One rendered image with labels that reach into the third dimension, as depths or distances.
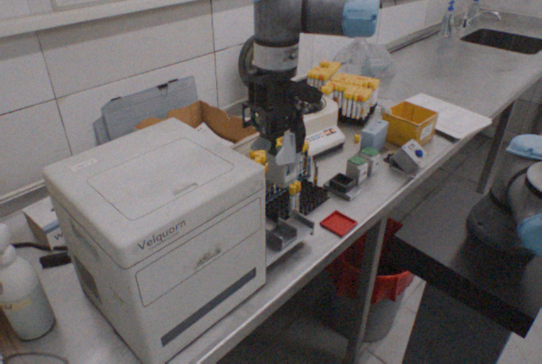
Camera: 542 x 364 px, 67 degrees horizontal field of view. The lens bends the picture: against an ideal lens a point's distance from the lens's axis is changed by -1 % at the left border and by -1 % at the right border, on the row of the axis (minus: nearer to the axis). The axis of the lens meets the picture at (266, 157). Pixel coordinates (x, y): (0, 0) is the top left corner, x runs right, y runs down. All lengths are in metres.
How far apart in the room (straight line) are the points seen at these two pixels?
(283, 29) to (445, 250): 0.57
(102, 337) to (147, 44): 0.77
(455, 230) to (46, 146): 1.02
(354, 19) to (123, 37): 0.74
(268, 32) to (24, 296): 0.61
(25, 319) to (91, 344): 0.12
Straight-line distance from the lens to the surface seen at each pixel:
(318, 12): 0.65
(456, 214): 1.06
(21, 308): 0.87
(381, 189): 1.20
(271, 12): 0.66
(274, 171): 0.82
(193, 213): 0.64
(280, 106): 0.72
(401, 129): 1.39
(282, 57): 0.68
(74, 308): 0.95
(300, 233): 0.97
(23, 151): 1.20
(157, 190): 0.68
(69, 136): 1.23
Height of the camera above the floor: 1.56
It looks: 32 degrees down
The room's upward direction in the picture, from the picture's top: straight up
